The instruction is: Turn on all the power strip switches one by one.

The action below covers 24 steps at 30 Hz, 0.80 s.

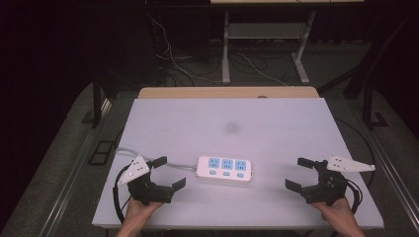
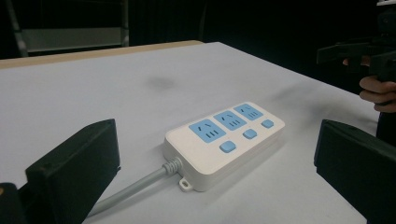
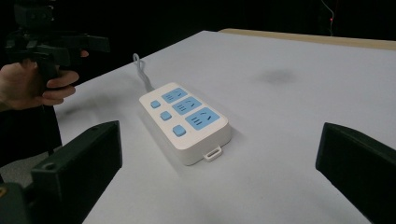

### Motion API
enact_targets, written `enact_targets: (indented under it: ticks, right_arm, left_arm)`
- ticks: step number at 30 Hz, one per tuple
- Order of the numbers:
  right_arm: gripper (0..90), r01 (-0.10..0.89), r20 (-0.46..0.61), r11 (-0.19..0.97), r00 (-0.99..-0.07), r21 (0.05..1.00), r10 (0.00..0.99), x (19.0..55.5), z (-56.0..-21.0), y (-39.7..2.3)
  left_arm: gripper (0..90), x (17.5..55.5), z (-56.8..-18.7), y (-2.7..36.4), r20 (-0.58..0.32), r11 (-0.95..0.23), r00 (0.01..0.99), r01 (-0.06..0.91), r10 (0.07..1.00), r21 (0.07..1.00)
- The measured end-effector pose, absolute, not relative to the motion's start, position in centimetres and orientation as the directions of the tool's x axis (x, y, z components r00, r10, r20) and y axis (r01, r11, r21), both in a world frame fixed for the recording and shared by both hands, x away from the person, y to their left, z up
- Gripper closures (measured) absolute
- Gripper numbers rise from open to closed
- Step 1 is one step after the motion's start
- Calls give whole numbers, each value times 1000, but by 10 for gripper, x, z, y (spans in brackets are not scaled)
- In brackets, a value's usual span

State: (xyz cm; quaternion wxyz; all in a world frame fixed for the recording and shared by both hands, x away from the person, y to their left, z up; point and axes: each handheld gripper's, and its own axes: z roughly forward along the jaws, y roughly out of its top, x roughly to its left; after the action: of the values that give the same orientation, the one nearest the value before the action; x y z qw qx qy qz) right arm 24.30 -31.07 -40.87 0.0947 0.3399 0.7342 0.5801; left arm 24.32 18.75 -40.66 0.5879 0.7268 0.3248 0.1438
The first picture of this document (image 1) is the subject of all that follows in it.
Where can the white power strip blue sockets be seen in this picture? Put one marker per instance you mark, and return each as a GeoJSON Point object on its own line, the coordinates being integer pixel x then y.
{"type": "Point", "coordinates": [226, 168]}

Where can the person's right hand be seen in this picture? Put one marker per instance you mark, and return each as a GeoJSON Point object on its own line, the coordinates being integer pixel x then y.
{"type": "Point", "coordinates": [337, 213]}

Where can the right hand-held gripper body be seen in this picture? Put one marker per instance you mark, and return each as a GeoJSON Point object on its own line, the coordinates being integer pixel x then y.
{"type": "Point", "coordinates": [327, 191]}

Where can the person's left hand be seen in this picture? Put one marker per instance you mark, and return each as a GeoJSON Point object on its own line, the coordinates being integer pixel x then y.
{"type": "Point", "coordinates": [138, 214]}

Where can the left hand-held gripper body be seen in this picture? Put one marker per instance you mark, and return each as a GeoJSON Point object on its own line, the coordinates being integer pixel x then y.
{"type": "Point", "coordinates": [154, 193]}

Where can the black metal stand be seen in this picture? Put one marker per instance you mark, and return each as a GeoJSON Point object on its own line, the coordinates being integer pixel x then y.
{"type": "Point", "coordinates": [97, 98]}
{"type": "Point", "coordinates": [368, 105]}

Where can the grey metal desk frame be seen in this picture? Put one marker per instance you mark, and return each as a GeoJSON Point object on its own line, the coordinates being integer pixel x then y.
{"type": "Point", "coordinates": [225, 56]}

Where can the metal floor rail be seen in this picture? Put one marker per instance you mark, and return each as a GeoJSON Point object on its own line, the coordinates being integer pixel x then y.
{"type": "Point", "coordinates": [70, 177]}
{"type": "Point", "coordinates": [393, 177]}

